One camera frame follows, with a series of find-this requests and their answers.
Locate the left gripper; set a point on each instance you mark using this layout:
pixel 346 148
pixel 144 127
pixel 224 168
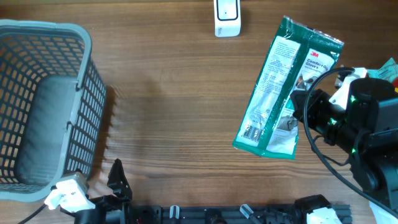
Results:
pixel 120 189

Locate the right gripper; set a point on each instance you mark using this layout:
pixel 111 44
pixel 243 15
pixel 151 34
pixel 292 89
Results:
pixel 316 98

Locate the green 3M gloves package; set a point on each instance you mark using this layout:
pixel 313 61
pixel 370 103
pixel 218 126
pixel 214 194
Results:
pixel 297 56

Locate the teal wet wipes pack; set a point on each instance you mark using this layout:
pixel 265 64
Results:
pixel 387 72

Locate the red chili sauce bottle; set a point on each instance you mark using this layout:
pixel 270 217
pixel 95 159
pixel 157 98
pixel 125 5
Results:
pixel 395 84

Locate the white barcode scanner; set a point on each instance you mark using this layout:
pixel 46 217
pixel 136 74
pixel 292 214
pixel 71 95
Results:
pixel 227 15

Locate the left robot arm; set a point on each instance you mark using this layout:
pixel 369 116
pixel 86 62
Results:
pixel 99 215

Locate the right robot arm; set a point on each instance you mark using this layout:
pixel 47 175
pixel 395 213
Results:
pixel 366 129

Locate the grey plastic shopping basket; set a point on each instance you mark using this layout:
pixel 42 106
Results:
pixel 52 102

